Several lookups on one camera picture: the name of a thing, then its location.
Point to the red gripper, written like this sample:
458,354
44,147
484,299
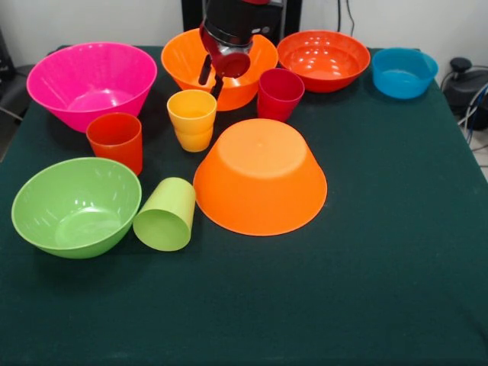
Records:
232,65

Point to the orange plastic bowl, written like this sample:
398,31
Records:
183,61
259,190

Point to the green plastic cup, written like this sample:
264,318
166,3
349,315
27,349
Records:
164,228

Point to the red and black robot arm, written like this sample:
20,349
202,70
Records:
240,19

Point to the yellow plastic cup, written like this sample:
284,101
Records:
192,129

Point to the black cabinet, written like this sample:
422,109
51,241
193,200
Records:
192,15

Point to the magenta plastic cup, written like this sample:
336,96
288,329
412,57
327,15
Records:
280,101

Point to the red-orange plastic bowl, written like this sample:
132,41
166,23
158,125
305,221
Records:
324,53

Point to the red plastic cup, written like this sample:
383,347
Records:
114,145

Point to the pink plastic bowl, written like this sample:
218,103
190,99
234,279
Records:
57,76

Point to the green plastic bowl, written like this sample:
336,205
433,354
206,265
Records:
76,206

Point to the blue plastic bowl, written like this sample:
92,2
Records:
400,85

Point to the black equipment box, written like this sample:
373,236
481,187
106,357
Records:
5,57

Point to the dark green table cloth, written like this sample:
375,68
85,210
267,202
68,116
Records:
244,297

